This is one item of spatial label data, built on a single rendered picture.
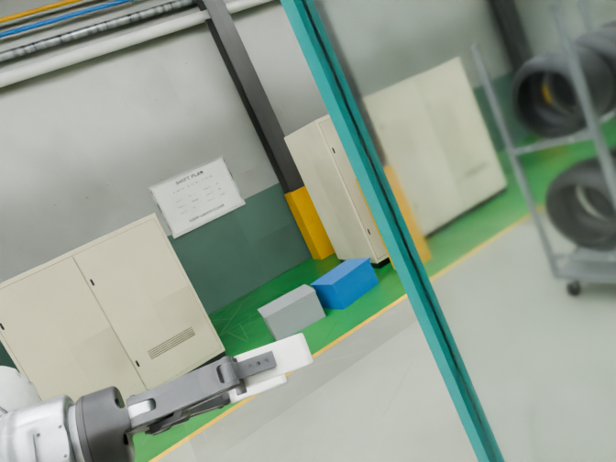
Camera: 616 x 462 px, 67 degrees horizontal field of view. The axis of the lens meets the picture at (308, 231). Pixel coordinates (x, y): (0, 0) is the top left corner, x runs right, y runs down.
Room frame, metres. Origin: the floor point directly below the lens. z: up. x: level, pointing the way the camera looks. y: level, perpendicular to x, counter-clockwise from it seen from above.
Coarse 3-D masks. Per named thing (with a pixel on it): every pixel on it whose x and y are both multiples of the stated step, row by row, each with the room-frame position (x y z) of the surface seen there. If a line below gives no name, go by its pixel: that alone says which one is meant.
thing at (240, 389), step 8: (240, 384) 0.39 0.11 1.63; (224, 392) 0.39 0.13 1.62; (240, 392) 0.38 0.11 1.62; (208, 400) 0.40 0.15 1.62; (184, 408) 0.40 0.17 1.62; (176, 416) 0.40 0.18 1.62; (184, 416) 0.41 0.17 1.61; (160, 424) 0.41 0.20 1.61; (168, 424) 0.41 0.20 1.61; (152, 432) 0.41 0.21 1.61
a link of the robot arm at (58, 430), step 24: (24, 408) 0.41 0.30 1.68; (48, 408) 0.40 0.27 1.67; (72, 408) 0.41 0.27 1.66; (0, 432) 0.38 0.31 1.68; (24, 432) 0.38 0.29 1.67; (48, 432) 0.38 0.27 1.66; (72, 432) 0.39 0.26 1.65; (0, 456) 0.36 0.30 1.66; (24, 456) 0.37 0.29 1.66; (48, 456) 0.37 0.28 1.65; (72, 456) 0.38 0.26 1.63
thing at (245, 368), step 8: (272, 352) 0.41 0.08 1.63; (248, 360) 0.40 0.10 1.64; (256, 360) 0.40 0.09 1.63; (264, 360) 0.40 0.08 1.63; (272, 360) 0.40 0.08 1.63; (224, 368) 0.38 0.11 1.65; (232, 368) 0.38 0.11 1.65; (240, 368) 0.39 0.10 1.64; (248, 368) 0.39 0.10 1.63; (256, 368) 0.39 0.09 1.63; (264, 368) 0.40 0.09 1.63; (224, 376) 0.37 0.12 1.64; (232, 376) 0.37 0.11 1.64; (240, 376) 0.39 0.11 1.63; (248, 376) 0.40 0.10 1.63
